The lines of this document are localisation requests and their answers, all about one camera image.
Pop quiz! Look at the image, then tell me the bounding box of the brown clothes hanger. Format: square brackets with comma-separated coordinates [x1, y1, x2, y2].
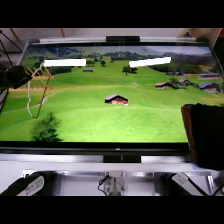
[34, 65, 53, 120]

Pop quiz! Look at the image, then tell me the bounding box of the brown garment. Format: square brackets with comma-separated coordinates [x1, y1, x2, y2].
[180, 103, 198, 162]

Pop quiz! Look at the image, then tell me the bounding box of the wooden rack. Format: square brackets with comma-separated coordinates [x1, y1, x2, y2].
[9, 65, 54, 92]

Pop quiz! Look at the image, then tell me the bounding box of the white clothes hanger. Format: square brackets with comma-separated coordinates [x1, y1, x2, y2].
[26, 62, 47, 118]

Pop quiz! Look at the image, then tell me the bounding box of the silver frame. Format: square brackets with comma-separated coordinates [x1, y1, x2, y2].
[0, 146, 224, 197]

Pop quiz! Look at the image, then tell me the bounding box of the black cable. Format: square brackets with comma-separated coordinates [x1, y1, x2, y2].
[97, 175, 112, 196]

